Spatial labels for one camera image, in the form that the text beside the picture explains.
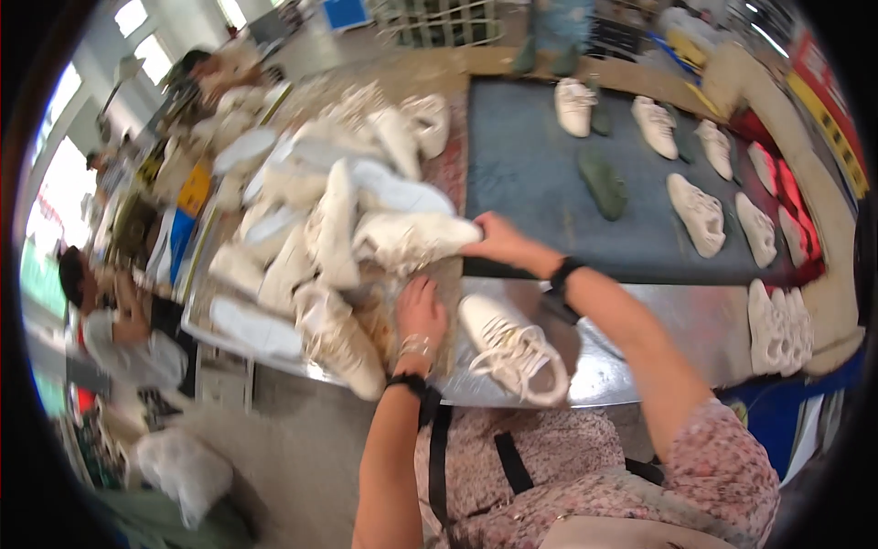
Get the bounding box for person's left hand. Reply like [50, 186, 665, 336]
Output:
[396, 276, 449, 345]

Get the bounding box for person's right hand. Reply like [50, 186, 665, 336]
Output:
[461, 211, 565, 277]

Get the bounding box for blue conveyor belt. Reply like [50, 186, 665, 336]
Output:
[464, 74, 810, 285]

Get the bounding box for black wrist band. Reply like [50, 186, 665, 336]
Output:
[385, 371, 443, 402]
[549, 256, 589, 297]

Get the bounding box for white laced sneaker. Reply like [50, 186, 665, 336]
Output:
[457, 294, 572, 409]

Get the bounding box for pile of white sneakers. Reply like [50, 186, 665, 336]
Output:
[206, 82, 457, 403]

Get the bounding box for rows of white sneakers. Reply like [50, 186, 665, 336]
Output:
[553, 77, 814, 270]

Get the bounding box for cluttered workbench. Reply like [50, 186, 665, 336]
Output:
[88, 82, 222, 292]

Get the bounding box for white upright sneaker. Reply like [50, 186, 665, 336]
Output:
[747, 279, 777, 376]
[771, 287, 799, 377]

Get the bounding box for white plastic bag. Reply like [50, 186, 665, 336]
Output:
[132, 427, 236, 531]

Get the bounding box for beige heating tunnel machine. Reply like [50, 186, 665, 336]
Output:
[700, 41, 867, 378]

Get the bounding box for blue bin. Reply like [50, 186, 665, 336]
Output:
[717, 350, 867, 481]

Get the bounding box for metal wire rack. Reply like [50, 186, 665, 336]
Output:
[370, 0, 505, 49]

